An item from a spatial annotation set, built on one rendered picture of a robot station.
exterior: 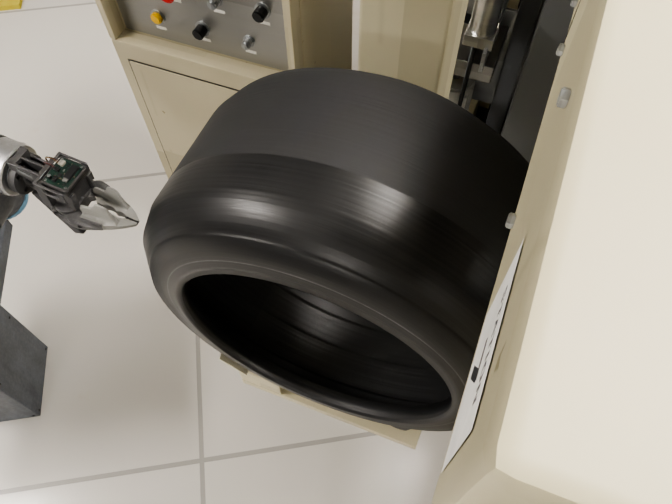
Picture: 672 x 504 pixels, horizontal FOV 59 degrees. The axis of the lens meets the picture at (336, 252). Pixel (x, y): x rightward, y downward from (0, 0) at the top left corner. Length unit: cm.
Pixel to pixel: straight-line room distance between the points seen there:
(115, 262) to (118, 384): 49
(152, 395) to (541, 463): 200
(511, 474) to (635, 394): 5
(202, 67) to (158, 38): 17
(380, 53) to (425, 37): 8
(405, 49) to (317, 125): 26
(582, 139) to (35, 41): 329
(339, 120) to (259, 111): 11
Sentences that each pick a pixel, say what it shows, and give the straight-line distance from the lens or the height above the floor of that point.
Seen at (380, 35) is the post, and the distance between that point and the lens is 89.
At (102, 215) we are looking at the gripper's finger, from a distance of 103.
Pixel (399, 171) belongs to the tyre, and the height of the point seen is 146.
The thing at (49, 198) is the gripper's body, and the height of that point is 119.
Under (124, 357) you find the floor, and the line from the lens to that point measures 224.
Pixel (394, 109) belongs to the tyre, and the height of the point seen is 147.
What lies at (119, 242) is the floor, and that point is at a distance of 247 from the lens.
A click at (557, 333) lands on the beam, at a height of 178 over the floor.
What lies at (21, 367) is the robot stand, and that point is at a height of 17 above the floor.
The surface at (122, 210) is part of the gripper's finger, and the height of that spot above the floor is 116.
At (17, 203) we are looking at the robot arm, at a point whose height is 106.
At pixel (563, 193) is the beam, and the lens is 24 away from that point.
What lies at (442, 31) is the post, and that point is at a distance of 86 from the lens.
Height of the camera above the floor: 196
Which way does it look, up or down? 59 degrees down
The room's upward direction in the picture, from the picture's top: 1 degrees counter-clockwise
